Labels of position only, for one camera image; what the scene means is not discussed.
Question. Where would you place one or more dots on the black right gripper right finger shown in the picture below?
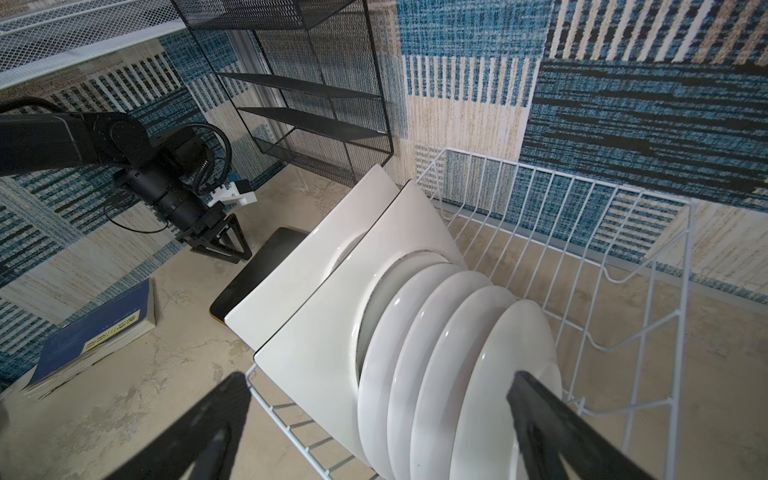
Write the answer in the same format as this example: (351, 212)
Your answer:
(551, 437)

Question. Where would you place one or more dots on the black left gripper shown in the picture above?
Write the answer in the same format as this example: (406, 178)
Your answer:
(211, 232)

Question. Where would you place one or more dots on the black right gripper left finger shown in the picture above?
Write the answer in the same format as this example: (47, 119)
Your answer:
(202, 443)

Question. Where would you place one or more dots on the black square plate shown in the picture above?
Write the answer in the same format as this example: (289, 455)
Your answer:
(274, 251)

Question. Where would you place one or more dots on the white square plate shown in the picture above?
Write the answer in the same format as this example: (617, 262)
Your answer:
(313, 357)
(268, 307)

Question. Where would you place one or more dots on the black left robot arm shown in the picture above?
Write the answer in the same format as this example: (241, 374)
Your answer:
(171, 172)

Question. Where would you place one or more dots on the white round plate rightmost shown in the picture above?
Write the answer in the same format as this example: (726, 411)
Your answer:
(486, 445)

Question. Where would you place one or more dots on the white round plate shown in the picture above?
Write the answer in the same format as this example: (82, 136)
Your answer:
(381, 359)
(420, 341)
(486, 445)
(446, 380)

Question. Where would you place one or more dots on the blue book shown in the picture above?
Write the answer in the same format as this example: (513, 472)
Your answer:
(86, 341)

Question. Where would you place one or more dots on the black mesh shelf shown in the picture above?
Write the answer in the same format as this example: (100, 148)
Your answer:
(319, 96)

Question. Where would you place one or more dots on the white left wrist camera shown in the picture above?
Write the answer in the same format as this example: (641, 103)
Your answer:
(239, 192)

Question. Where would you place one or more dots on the white wire dish rack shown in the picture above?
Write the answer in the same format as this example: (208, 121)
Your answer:
(591, 254)

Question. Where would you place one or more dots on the white mesh wall basket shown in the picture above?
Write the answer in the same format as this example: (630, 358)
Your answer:
(42, 37)

